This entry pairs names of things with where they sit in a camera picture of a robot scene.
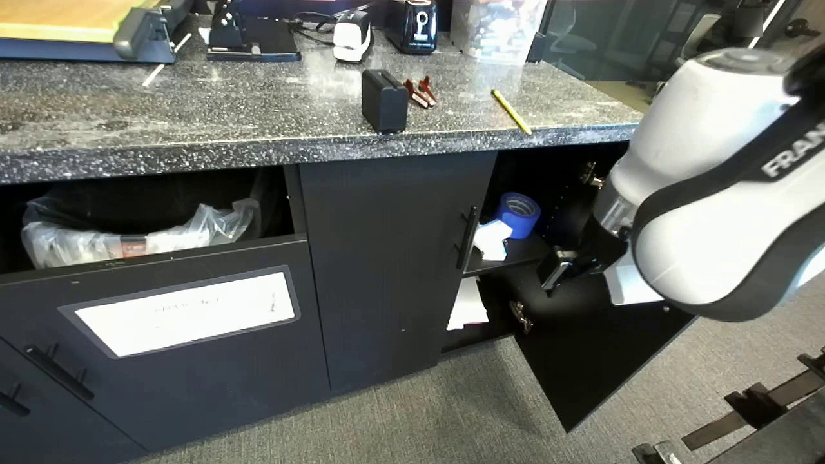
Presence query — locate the black rectangular box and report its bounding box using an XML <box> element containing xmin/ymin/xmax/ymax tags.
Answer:
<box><xmin>360</xmin><ymin>68</ymin><xmax>411</xmax><ymax>135</ymax></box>

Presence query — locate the black trash drawer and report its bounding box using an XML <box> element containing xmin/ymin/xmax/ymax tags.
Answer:
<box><xmin>0</xmin><ymin>233</ymin><xmax>333</xmax><ymax>453</ymax></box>

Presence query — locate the white electric stapler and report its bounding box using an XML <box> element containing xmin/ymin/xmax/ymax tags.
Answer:
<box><xmin>332</xmin><ymin>9</ymin><xmax>374</xmax><ymax>63</ymax></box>

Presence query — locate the black cabinet door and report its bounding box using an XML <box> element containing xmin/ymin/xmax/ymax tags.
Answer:
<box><xmin>0</xmin><ymin>335</ymin><xmax>150</xmax><ymax>464</ymax></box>
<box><xmin>299</xmin><ymin>151</ymin><xmax>499</xmax><ymax>394</ymax></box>
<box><xmin>508</xmin><ymin>256</ymin><xmax>698</xmax><ymax>433</ymax></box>

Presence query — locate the white paper sheet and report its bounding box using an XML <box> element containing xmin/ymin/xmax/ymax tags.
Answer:
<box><xmin>446</xmin><ymin>276</ymin><xmax>490</xmax><ymax>332</ymax></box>

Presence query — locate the black hole punch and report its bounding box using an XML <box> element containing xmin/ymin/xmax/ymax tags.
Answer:
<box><xmin>206</xmin><ymin>0</ymin><xmax>302</xmax><ymax>63</ymax></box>

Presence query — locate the black cabinet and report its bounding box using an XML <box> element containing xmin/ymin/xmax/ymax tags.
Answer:
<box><xmin>0</xmin><ymin>140</ymin><xmax>698</xmax><ymax>464</ymax></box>

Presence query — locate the clear trash bag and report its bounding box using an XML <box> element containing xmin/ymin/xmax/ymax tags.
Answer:
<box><xmin>21</xmin><ymin>197</ymin><xmax>262</xmax><ymax>270</ymax></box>

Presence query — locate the black door handle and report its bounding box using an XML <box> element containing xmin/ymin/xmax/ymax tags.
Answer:
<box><xmin>456</xmin><ymin>206</ymin><xmax>481</xmax><ymax>271</ymax></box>
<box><xmin>0</xmin><ymin>383</ymin><xmax>32</xmax><ymax>418</ymax></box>

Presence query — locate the white folded paper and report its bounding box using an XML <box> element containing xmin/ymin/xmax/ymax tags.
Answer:
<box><xmin>473</xmin><ymin>218</ymin><xmax>514</xmax><ymax>262</ymax></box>

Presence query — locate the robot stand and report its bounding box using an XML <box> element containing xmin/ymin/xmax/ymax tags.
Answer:
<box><xmin>631</xmin><ymin>347</ymin><xmax>825</xmax><ymax>464</ymax></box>

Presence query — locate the black cable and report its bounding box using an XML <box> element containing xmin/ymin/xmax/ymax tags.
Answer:
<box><xmin>291</xmin><ymin>10</ymin><xmax>340</xmax><ymax>47</ymax></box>

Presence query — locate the black pencil sharpener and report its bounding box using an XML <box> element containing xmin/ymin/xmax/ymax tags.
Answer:
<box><xmin>385</xmin><ymin>0</ymin><xmax>440</xmax><ymax>55</ymax></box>

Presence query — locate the yellow pencil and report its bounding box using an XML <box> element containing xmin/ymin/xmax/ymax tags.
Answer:
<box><xmin>490</xmin><ymin>88</ymin><xmax>534</xmax><ymax>137</ymax></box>

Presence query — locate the black drawer handle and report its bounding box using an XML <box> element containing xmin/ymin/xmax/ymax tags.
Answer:
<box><xmin>23</xmin><ymin>343</ymin><xmax>96</xmax><ymax>402</ymax></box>

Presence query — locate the wooden paper trimmer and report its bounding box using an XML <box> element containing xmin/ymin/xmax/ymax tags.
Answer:
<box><xmin>0</xmin><ymin>0</ymin><xmax>195</xmax><ymax>65</ymax></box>

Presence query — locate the office chair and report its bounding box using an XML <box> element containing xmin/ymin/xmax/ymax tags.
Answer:
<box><xmin>549</xmin><ymin>5</ymin><xmax>599</xmax><ymax>57</ymax></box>

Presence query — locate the white stick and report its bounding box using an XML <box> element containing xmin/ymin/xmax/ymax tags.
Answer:
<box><xmin>141</xmin><ymin>32</ymin><xmax>193</xmax><ymax>88</ymax></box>

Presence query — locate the blue tape roll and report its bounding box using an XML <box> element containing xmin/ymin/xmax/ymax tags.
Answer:
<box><xmin>496</xmin><ymin>191</ymin><xmax>541</xmax><ymax>240</ymax></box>

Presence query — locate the white label sheet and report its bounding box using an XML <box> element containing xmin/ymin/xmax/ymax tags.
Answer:
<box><xmin>58</xmin><ymin>265</ymin><xmax>302</xmax><ymax>360</ymax></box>

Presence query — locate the clear plastic container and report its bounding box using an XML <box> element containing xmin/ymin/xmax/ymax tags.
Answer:
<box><xmin>450</xmin><ymin>0</ymin><xmax>550</xmax><ymax>66</ymax></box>

